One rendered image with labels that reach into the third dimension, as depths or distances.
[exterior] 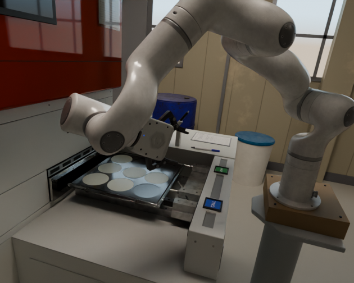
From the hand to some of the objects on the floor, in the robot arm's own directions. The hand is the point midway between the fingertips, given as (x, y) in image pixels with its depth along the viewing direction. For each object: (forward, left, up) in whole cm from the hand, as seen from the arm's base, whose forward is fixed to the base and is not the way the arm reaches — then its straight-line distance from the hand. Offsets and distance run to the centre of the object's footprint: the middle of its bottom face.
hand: (178, 146), depth 70 cm
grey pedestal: (-44, -33, -117) cm, 130 cm away
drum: (+100, -200, -123) cm, 255 cm away
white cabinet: (+21, -21, -115) cm, 119 cm away
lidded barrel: (-1, -221, -127) cm, 255 cm away
